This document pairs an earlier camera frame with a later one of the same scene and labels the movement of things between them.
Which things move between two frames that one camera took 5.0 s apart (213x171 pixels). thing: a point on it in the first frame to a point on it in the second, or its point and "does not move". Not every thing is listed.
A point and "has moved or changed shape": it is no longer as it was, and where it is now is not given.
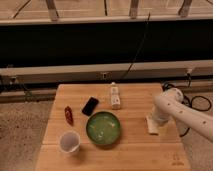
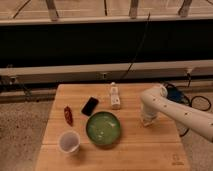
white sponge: x=152 y=126 has moved or changed shape
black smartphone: x=90 y=106 does not move
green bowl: x=103 y=128 does not move
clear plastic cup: x=69 y=142 does not move
